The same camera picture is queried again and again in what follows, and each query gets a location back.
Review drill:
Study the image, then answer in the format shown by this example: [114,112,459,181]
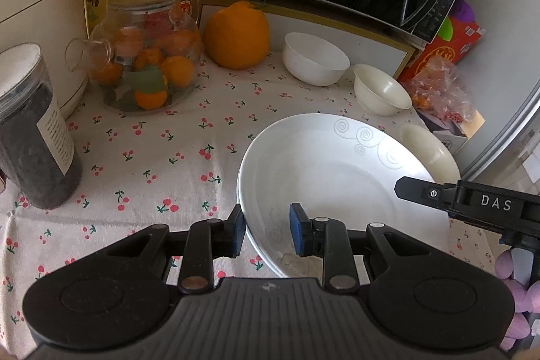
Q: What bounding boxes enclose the plastic bag of oranges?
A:
[407,60,477,123]

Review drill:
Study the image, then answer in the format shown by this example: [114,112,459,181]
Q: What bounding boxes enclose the cherry print tablecloth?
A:
[0,50,498,360]

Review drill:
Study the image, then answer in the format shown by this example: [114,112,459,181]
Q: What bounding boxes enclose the black and white cardboard box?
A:
[417,107,486,158]

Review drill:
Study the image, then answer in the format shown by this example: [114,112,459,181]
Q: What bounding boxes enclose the cream ceramic bowl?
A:
[353,64,412,116]
[400,124,461,184]

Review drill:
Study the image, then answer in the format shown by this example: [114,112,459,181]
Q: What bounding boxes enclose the white glass bowl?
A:
[282,32,351,86]

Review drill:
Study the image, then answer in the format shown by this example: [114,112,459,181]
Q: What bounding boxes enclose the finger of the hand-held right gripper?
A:
[395,176,458,214]

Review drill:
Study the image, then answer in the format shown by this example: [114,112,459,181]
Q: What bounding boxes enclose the purple quilted clothing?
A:
[498,248,540,352]

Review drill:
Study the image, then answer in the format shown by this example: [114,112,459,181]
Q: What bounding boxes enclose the silver refrigerator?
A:
[460,0,540,184]

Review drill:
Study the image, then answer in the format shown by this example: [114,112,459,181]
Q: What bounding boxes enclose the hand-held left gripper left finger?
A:
[103,203,246,294]

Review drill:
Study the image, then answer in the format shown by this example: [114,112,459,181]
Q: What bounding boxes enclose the green plastic item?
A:
[436,18,458,44]

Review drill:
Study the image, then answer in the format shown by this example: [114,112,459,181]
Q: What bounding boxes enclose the large orange with stem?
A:
[204,1,271,70]

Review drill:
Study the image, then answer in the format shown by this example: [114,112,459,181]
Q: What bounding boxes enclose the purple plastic item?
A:
[453,0,477,27]

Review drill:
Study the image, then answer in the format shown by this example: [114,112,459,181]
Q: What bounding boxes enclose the glass jar of small oranges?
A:
[65,0,202,114]

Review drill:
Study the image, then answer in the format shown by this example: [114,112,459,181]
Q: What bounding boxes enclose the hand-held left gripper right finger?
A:
[289,203,423,293]

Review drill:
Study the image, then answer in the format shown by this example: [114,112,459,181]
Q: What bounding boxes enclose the white kitchen appliance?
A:
[0,0,91,120]

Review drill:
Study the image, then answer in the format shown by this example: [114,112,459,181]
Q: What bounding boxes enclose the white plate with swirl pattern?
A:
[236,113,450,280]

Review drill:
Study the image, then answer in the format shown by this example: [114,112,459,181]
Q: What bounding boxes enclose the red cardboard box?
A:
[399,16,486,91]

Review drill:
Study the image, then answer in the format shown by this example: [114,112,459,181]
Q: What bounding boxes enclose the yellow printed packet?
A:
[82,0,106,38]

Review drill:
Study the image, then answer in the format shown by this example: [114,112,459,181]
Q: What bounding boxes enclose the clear canister with dark contents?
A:
[0,43,83,210]

